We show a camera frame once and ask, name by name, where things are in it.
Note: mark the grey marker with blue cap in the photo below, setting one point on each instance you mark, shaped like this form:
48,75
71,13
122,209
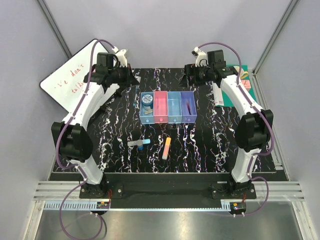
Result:
139,142

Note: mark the orange pink highlighter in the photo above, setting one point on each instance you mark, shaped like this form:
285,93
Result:
166,148

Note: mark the blue ink bottle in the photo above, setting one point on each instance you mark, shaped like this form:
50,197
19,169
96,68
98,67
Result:
147,101

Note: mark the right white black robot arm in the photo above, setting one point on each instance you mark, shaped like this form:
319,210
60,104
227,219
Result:
254,130

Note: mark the pink cube box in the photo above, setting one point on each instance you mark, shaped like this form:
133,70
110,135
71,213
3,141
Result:
247,84

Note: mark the red pen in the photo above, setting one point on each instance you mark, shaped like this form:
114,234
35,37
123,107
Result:
189,107

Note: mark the pink bin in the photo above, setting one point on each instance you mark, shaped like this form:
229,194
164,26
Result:
160,107

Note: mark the small white eraser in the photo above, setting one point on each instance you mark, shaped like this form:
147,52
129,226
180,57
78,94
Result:
148,112

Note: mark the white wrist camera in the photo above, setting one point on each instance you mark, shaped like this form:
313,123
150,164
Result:
121,56
200,57

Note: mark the black marble pattern mat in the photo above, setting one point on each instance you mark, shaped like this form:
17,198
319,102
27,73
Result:
207,146

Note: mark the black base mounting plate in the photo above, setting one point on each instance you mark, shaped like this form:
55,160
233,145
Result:
212,185

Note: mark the sky blue bin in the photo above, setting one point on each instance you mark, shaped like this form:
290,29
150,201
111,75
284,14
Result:
174,107

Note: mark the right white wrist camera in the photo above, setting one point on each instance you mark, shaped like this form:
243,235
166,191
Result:
200,57

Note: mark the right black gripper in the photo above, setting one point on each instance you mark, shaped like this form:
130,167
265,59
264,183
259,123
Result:
190,70

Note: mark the yellow mug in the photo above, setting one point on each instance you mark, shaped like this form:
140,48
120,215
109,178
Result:
243,73

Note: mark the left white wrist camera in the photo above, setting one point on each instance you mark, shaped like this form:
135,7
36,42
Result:
121,56

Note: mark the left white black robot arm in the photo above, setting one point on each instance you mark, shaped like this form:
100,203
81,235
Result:
73,144

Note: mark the light blue bin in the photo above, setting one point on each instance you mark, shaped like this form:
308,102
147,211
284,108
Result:
146,119

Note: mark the purple bin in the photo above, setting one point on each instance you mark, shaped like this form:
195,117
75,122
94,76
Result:
188,95

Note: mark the white dry-erase board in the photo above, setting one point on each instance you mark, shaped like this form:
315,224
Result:
66,83

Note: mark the blue pen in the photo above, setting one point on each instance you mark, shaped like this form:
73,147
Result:
136,96

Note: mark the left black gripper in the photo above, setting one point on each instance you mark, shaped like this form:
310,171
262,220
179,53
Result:
130,79

